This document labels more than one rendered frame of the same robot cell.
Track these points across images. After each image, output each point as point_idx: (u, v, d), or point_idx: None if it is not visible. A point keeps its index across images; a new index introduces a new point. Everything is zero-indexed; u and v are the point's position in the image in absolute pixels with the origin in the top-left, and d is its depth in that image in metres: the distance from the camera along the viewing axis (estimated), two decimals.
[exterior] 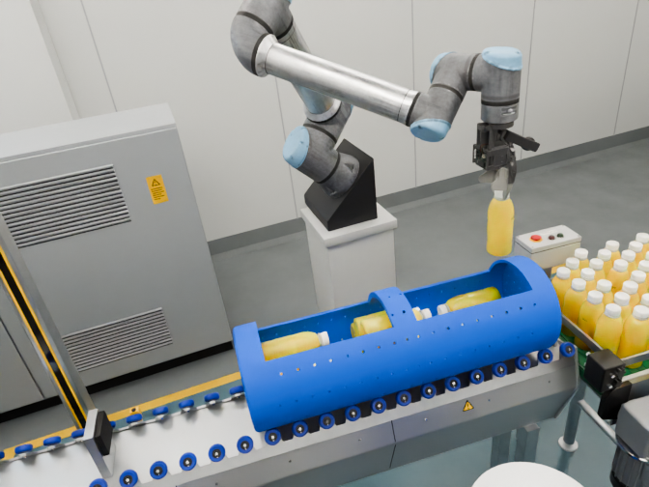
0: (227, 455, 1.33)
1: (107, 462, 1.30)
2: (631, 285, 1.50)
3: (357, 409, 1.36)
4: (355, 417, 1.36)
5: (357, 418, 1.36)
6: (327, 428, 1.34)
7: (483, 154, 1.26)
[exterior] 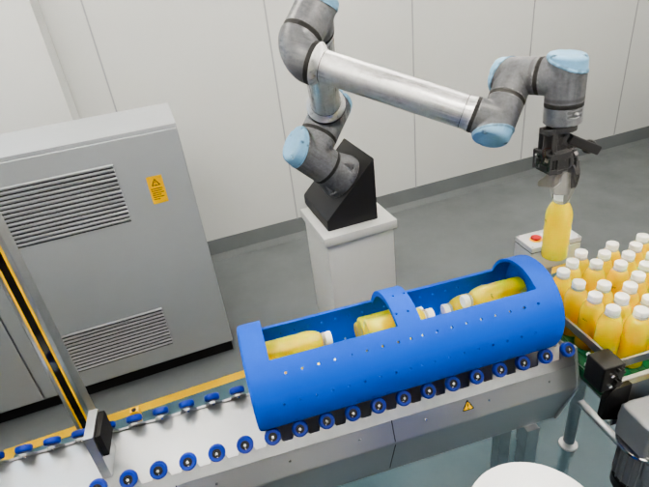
0: (227, 455, 1.33)
1: (107, 462, 1.30)
2: (631, 285, 1.50)
3: (358, 412, 1.36)
4: (353, 418, 1.35)
5: (354, 420, 1.35)
6: (324, 428, 1.34)
7: (546, 158, 1.24)
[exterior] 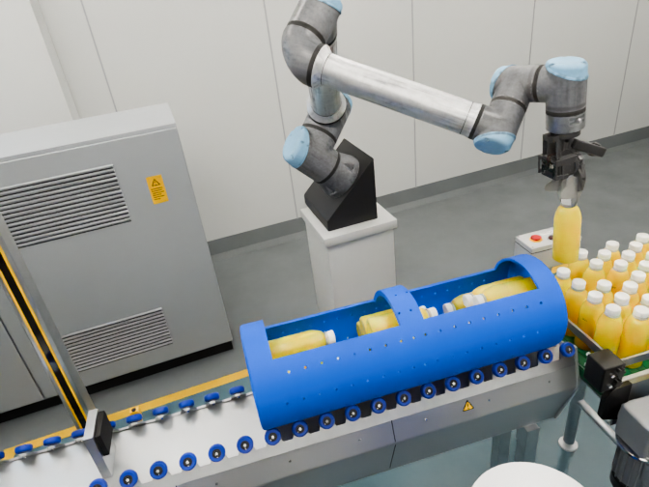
0: (227, 455, 1.33)
1: (107, 462, 1.30)
2: (631, 285, 1.50)
3: (358, 414, 1.36)
4: (352, 418, 1.35)
5: (352, 420, 1.35)
6: (322, 427, 1.34)
7: (550, 164, 1.25)
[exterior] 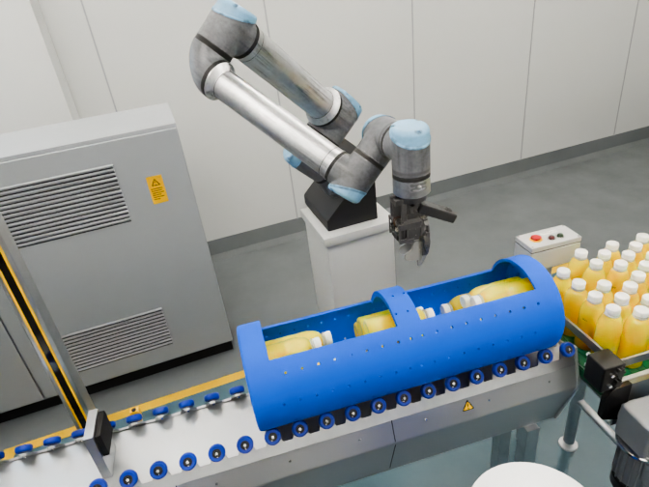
0: (227, 455, 1.33)
1: (107, 462, 1.30)
2: (631, 285, 1.50)
3: (358, 412, 1.36)
4: (353, 418, 1.35)
5: (354, 420, 1.35)
6: (324, 428, 1.34)
7: (396, 227, 1.22)
